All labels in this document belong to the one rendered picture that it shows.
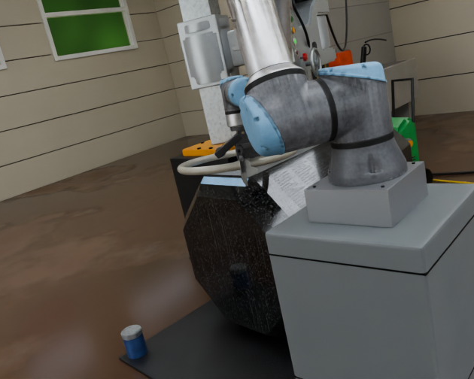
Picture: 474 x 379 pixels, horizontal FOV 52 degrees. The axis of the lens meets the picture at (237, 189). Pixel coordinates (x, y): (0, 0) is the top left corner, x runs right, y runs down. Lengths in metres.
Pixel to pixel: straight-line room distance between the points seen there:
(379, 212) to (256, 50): 0.46
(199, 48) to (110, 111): 6.19
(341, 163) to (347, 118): 0.11
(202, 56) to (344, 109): 2.01
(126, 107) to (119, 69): 0.69
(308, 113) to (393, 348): 0.55
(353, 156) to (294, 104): 0.19
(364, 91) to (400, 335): 0.54
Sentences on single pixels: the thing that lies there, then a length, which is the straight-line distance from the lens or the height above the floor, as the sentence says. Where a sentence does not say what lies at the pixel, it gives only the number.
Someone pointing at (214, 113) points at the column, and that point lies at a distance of 3.14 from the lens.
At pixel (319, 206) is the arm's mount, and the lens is 1.19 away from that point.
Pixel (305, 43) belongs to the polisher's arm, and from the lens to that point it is 2.66.
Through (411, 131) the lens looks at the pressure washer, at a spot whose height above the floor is 0.48.
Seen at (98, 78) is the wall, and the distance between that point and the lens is 9.10.
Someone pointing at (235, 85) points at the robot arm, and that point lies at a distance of 1.54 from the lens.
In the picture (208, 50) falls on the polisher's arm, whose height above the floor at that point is 1.36.
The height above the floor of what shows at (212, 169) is 0.92.
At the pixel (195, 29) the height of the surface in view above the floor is 1.50.
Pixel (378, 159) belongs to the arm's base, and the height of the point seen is 0.99.
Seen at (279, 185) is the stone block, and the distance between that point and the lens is 2.05.
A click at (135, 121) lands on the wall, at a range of 9.44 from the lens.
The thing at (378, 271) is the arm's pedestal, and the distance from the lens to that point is 1.09.
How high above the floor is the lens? 1.27
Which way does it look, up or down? 15 degrees down
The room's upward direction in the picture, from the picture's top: 12 degrees counter-clockwise
